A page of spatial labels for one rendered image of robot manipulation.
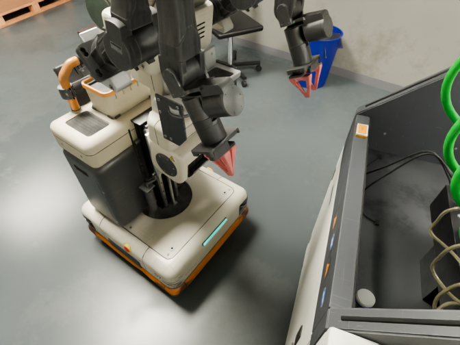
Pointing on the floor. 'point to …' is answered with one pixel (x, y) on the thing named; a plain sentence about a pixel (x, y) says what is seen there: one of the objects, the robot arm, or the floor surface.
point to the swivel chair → (244, 21)
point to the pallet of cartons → (7, 7)
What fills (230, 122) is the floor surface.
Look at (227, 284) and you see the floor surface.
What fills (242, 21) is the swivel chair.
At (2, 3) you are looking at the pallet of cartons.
